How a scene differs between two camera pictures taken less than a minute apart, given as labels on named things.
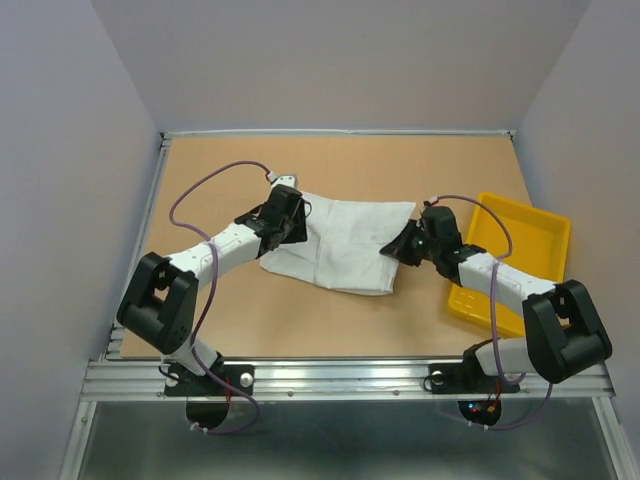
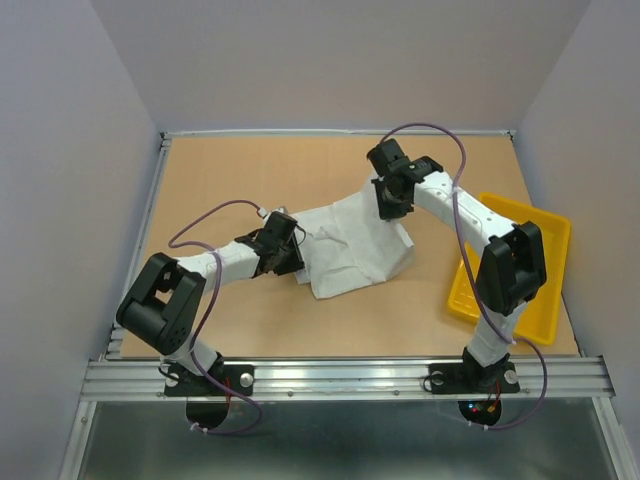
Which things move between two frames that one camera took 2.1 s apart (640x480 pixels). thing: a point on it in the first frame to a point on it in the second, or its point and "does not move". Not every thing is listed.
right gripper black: x=398 y=247 to x=386 y=211
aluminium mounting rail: x=320 y=380 does not move
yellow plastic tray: x=540 y=246 does not move
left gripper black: x=299 y=233 to x=295 y=263
